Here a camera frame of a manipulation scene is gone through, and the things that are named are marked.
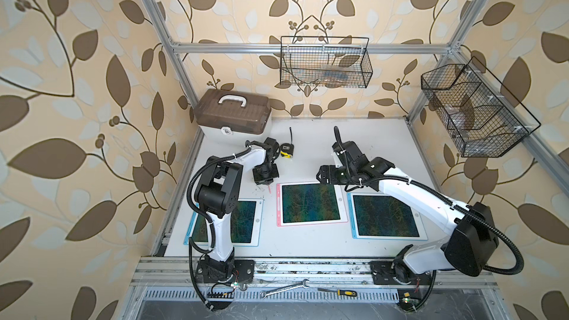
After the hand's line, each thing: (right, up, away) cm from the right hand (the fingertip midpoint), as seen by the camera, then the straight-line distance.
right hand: (325, 176), depth 82 cm
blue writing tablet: (-31, -18, +4) cm, 36 cm away
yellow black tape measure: (-15, +9, +23) cm, 29 cm away
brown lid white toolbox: (-38, +24, +11) cm, 46 cm away
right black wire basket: (+51, +21, -9) cm, 56 cm away
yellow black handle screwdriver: (+3, -35, -12) cm, 37 cm away
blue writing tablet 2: (+22, -17, +4) cm, 28 cm away
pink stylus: (-22, -8, +13) cm, 27 cm away
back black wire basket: (+7, +48, +14) cm, 51 cm away
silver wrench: (-22, -36, -11) cm, 44 cm away
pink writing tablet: (-5, -12, +9) cm, 16 cm away
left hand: (-23, -4, +14) cm, 27 cm away
